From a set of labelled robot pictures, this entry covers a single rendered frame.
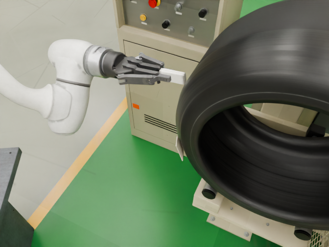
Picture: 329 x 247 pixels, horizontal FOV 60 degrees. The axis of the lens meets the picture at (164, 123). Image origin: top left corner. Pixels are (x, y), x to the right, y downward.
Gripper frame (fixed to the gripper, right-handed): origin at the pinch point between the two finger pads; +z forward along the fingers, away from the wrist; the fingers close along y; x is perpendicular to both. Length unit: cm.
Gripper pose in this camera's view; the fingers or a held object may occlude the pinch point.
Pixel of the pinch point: (172, 76)
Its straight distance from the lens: 75.2
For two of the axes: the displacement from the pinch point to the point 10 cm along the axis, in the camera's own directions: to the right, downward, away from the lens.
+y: 4.5, -6.8, 5.8
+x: 1.2, 6.9, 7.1
